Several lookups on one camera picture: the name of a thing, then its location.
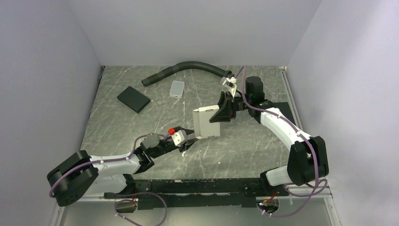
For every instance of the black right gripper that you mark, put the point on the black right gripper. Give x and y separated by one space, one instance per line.
224 113

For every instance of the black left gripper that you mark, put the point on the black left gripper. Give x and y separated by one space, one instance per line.
187 145

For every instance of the white cardboard box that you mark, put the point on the white cardboard box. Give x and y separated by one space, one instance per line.
203 128

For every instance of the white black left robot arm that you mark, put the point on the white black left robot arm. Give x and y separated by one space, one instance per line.
83 174

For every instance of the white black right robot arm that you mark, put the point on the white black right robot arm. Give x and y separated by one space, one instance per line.
307 154

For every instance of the black flat rectangular box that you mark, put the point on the black flat rectangular box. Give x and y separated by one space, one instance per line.
134 99

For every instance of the clear white plastic case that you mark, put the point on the clear white plastic case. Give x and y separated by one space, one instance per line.
177 89

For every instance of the black mounting base rail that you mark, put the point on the black mounting base rail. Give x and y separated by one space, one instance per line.
244 192

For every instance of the aluminium frame rail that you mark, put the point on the aluminium frame rail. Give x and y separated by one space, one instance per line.
308 190

